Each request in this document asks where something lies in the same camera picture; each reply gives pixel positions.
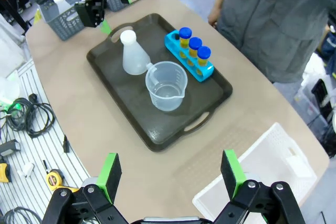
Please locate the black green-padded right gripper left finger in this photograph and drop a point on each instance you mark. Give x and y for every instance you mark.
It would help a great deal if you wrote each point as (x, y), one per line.
(109, 179)

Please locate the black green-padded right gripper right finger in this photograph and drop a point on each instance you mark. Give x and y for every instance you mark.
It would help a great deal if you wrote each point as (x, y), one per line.
(232, 179)

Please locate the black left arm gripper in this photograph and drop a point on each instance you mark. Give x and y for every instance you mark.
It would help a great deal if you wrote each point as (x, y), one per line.
(90, 11)

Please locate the white translucent conical flask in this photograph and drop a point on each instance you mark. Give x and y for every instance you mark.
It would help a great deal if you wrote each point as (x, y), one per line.
(134, 56)

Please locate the yellow tube with blue cap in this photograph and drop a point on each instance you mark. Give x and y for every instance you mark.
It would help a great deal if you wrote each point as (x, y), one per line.
(204, 53)
(195, 43)
(185, 33)

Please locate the clear plastic measuring beaker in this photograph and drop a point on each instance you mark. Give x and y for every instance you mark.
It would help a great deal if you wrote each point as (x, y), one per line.
(166, 87)

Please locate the person's right hand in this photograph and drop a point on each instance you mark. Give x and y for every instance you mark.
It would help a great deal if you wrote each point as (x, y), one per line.
(214, 19)

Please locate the white perforated plastic basket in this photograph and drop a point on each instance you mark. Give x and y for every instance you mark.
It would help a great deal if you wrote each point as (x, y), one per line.
(265, 161)

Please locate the yellow tape measure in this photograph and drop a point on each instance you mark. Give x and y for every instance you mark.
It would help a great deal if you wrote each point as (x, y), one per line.
(55, 179)

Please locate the black plug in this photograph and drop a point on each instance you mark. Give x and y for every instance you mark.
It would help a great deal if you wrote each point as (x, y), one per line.
(66, 144)

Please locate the white plastic bottle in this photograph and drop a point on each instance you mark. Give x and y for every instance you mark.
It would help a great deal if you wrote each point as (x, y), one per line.
(61, 3)

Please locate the blue four-hole tube rack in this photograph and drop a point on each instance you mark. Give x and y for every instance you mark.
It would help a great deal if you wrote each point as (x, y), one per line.
(172, 44)

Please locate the black marker pen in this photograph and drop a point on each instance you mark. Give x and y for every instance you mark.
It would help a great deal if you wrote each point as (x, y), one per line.
(46, 166)

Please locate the white block inside basket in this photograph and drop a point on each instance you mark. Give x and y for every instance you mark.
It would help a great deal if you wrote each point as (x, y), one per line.
(296, 162)

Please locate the yellow-green tag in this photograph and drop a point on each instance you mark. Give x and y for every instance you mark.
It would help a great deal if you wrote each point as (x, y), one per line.
(38, 17)

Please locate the white ribbed floor panel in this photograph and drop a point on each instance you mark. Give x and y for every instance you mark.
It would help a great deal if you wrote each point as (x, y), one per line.
(29, 195)

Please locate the dark brown plastic tray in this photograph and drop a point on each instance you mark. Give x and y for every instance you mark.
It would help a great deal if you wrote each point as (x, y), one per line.
(118, 98)

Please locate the small white plastic block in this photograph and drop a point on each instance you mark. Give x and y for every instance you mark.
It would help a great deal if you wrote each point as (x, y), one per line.
(26, 169)

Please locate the yellow and black tool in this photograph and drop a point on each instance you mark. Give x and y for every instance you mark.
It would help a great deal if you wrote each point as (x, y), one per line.
(4, 172)

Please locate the grey power adapter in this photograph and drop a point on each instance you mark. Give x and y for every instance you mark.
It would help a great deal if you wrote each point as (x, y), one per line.
(9, 148)

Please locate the clear plastic storage box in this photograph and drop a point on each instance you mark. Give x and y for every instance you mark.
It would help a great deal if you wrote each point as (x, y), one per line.
(304, 100)

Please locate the black crate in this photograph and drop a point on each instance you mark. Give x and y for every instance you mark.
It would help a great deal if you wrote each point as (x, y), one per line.
(324, 103)

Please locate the white plastic bag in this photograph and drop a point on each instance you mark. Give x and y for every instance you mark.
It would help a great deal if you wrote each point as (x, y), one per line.
(9, 90)

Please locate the person's grey jacket torso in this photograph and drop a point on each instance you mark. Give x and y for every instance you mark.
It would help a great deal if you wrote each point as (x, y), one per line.
(275, 24)

